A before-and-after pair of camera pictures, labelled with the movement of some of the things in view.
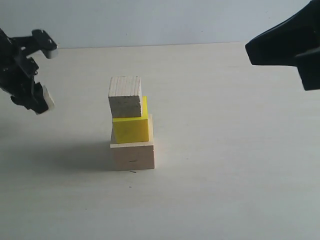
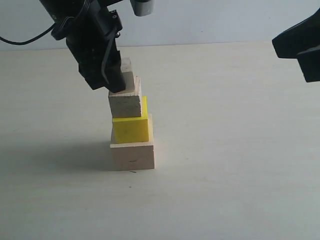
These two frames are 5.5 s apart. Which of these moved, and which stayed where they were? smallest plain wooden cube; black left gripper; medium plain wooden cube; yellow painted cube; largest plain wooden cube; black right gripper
Moved: black right gripper; black left gripper; smallest plain wooden cube
Stayed: yellow painted cube; medium plain wooden cube; largest plain wooden cube
